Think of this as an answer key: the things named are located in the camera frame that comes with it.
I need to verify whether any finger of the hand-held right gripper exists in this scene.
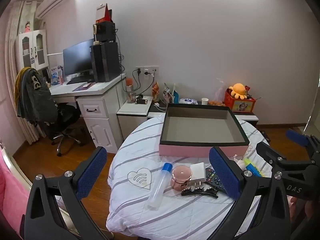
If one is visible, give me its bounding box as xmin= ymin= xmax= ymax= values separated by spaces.
xmin=256 ymin=142 xmax=288 ymax=173
xmin=286 ymin=129 xmax=320 ymax=155

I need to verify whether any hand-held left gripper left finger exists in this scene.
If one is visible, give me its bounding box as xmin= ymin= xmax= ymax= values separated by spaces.
xmin=20 ymin=146 xmax=110 ymax=240

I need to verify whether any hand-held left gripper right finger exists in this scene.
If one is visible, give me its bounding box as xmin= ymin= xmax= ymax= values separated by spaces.
xmin=209 ymin=146 xmax=292 ymax=240

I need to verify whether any black remote control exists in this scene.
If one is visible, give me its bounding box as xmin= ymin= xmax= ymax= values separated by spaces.
xmin=204 ymin=167 xmax=227 ymax=193

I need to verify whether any pink pig toy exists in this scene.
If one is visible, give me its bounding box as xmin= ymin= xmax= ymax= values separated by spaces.
xmin=231 ymin=154 xmax=247 ymax=170

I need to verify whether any blue highlighter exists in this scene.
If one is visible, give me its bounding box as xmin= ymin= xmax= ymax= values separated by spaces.
xmin=246 ymin=164 xmax=264 ymax=178

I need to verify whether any white charger plug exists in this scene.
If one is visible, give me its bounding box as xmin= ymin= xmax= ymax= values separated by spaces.
xmin=188 ymin=162 xmax=207 ymax=190

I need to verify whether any black hair clip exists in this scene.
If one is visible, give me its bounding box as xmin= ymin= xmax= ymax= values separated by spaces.
xmin=180 ymin=187 xmax=219 ymax=198

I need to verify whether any brown jar with lid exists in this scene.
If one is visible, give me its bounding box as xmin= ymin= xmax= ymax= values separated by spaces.
xmin=171 ymin=165 xmax=193 ymax=190

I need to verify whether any pink box with black rim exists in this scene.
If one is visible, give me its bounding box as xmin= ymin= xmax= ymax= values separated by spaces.
xmin=159 ymin=103 xmax=250 ymax=158

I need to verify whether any clear tube with blue cap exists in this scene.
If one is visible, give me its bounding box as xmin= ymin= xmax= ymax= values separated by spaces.
xmin=147 ymin=162 xmax=173 ymax=209

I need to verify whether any person's right hand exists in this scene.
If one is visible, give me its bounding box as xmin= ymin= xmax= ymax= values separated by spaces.
xmin=289 ymin=197 xmax=320 ymax=220

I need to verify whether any white desk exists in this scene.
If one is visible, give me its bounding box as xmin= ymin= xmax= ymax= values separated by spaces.
xmin=49 ymin=73 xmax=127 ymax=154

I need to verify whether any red toy box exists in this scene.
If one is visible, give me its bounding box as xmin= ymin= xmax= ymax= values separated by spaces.
xmin=224 ymin=88 xmax=257 ymax=113

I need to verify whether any black office chair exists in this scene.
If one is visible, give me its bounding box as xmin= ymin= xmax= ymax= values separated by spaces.
xmin=37 ymin=102 xmax=85 ymax=157

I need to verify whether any orange octopus plush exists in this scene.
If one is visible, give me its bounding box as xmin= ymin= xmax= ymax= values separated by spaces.
xmin=229 ymin=83 xmax=248 ymax=102

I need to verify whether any white radiator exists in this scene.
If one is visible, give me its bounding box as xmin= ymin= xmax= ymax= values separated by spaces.
xmin=16 ymin=115 xmax=40 ymax=145

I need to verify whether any low white and black cabinet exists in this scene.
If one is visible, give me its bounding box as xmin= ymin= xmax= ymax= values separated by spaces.
xmin=116 ymin=95 xmax=259 ymax=140

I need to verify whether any clear plastic bag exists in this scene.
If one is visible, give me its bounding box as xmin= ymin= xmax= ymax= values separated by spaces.
xmin=212 ymin=77 xmax=229 ymax=103

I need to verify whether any pink blanket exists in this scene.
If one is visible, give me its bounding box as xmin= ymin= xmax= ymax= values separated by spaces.
xmin=0 ymin=150 xmax=32 ymax=238

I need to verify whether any purple mouse pad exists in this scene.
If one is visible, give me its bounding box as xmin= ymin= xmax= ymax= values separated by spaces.
xmin=72 ymin=82 xmax=100 ymax=92

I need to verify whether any bottle with orange lid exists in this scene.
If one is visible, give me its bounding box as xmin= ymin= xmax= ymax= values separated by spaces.
xmin=125 ymin=77 xmax=137 ymax=103

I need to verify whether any black keyboard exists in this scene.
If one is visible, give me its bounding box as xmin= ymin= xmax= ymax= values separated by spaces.
xmin=66 ymin=76 xmax=94 ymax=85

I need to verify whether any blue and white carton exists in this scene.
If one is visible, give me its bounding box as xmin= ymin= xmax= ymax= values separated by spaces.
xmin=171 ymin=83 xmax=180 ymax=103

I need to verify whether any grey skull-print garment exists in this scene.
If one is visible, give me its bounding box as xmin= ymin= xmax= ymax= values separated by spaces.
xmin=17 ymin=67 xmax=58 ymax=125

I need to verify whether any clear snack pouch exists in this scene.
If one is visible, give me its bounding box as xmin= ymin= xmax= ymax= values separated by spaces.
xmin=163 ymin=83 xmax=173 ymax=102

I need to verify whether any orange snack bag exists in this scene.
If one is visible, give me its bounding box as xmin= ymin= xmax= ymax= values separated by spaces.
xmin=152 ymin=81 xmax=160 ymax=102

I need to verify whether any blue and white package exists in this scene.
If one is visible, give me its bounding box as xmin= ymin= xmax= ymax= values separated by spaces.
xmin=50 ymin=65 xmax=63 ymax=84

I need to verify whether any black computer tower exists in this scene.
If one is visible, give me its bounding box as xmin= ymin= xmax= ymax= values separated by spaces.
xmin=90 ymin=42 xmax=121 ymax=82

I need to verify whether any yellow cloth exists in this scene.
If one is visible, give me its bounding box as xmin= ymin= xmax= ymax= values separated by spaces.
xmin=14 ymin=67 xmax=32 ymax=105

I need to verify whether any black monitor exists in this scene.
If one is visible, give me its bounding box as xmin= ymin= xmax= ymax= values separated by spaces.
xmin=62 ymin=39 xmax=95 ymax=78

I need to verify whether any white glass-door cabinet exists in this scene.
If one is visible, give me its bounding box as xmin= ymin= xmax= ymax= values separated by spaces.
xmin=16 ymin=29 xmax=49 ymax=70

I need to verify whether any black speaker box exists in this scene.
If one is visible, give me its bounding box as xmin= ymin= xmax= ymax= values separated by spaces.
xmin=93 ymin=22 xmax=117 ymax=43

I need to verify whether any red desk calendar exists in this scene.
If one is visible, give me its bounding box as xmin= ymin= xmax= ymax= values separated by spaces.
xmin=96 ymin=4 xmax=113 ymax=23

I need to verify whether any white air conditioner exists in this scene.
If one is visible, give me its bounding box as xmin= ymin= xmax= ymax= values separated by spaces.
xmin=35 ymin=0 xmax=75 ymax=19

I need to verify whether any white charging cable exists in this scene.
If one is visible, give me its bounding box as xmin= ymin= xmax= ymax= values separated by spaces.
xmin=153 ymin=92 xmax=173 ymax=110

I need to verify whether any black power cable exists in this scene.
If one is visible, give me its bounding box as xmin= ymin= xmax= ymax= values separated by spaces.
xmin=122 ymin=69 xmax=142 ymax=97

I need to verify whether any white wall socket panel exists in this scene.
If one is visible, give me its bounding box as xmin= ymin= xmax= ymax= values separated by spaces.
xmin=136 ymin=66 xmax=160 ymax=77

